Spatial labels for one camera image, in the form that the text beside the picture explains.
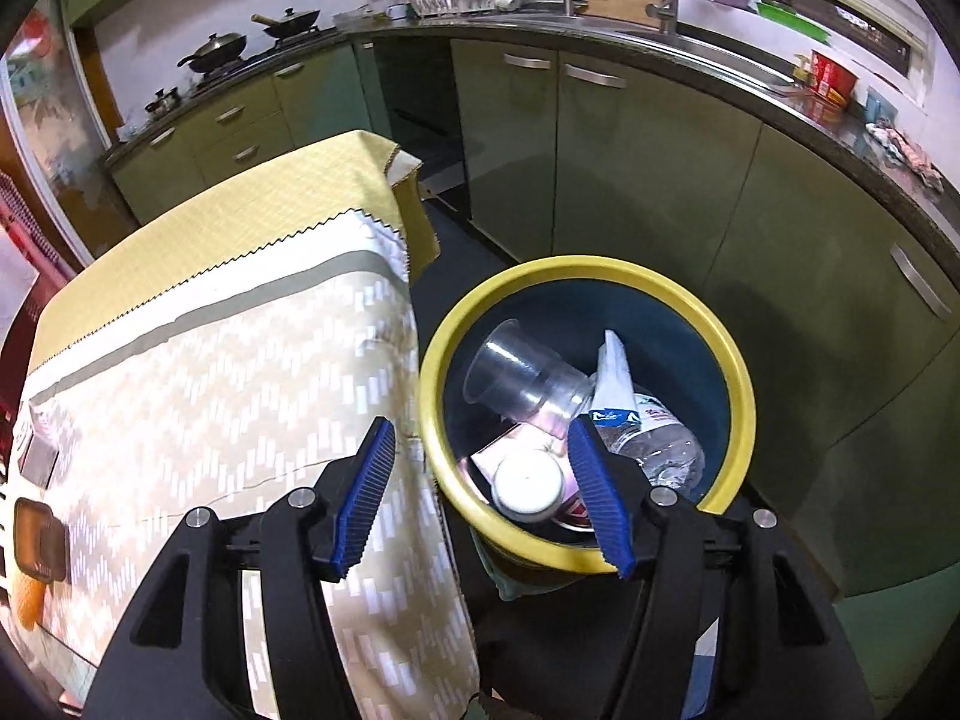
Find steel kitchen sink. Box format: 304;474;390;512
615;22;796;91

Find white supplement bottle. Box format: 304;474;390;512
491;450;567;522

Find green tray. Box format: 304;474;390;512
756;0;830;42

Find silver snack wrapper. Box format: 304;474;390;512
19;401;62;482

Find red checkered cloth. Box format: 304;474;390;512
0;169;53;293

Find green plastic bag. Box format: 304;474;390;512
472;532;571;601

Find crumpled cloth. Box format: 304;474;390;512
862;120;946;192

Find green kitchen cabinets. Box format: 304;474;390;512
60;37;960;601

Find red container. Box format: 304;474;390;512
806;49;860;106

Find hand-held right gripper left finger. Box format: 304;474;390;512
86;416;398;720

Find white plastic bag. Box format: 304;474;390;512
595;328;638;413

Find clear plastic water bottle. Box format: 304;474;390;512
589;390;707;500

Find orange foam net sleeve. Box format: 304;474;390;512
11;574;47;631

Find gas stove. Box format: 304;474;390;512
180;22;338;83

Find yellow rimmed trash bin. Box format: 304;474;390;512
418;255;757;578

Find clear plastic cup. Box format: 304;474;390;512
463;319;595;421

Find white dish rack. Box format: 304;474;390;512
405;0;526;16

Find black wok with lid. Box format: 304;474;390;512
178;31;248;74

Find yellow patterned tablecloth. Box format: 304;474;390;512
0;130;481;720

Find black wok with wooden handle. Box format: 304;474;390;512
251;7;322;42

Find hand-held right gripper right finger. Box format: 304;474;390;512
566;418;875;720

